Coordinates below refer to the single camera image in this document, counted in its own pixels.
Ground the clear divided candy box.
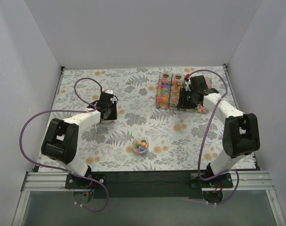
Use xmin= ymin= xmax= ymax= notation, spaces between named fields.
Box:
xmin=155 ymin=73 xmax=215 ymax=114

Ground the clear glass jar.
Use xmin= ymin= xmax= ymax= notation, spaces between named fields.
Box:
xmin=132 ymin=137 xmax=149 ymax=156

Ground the round wooden jar lid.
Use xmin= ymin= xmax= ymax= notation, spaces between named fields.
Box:
xmin=101 ymin=120 xmax=115 ymax=124

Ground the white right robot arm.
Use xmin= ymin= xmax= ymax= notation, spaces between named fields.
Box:
xmin=178 ymin=74 xmax=260 ymax=187

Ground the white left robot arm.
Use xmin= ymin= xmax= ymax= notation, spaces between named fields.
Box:
xmin=41 ymin=90 xmax=117 ymax=188

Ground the floral patterned table mat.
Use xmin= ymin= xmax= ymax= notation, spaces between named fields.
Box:
xmin=52 ymin=67 xmax=223 ymax=171

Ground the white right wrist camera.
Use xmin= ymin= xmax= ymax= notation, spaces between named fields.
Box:
xmin=184 ymin=74 xmax=191 ymax=91

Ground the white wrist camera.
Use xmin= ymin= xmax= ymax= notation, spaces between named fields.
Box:
xmin=99 ymin=90 xmax=118 ymax=104
xmin=184 ymin=74 xmax=191 ymax=91

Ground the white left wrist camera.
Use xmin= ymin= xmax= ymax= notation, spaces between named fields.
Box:
xmin=99 ymin=90 xmax=118 ymax=104

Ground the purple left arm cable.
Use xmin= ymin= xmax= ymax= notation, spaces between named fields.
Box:
xmin=19 ymin=77 xmax=109 ymax=212

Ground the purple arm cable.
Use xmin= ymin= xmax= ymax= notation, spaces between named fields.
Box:
xmin=19 ymin=77 xmax=109 ymax=212
xmin=186 ymin=69 xmax=239 ymax=205

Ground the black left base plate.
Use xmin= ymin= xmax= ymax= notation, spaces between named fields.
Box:
xmin=65 ymin=174 xmax=107 ymax=189

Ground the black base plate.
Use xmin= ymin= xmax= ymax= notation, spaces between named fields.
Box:
xmin=189 ymin=173 xmax=233 ymax=189
xmin=65 ymin=174 xmax=107 ymax=189

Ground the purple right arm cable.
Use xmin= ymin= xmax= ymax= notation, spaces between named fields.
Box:
xmin=186 ymin=69 xmax=239 ymax=205

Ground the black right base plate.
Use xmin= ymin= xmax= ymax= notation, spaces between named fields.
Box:
xmin=189 ymin=173 xmax=233 ymax=189

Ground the aluminium frame rail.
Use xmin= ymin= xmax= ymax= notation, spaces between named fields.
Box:
xmin=12 ymin=170 xmax=286 ymax=226

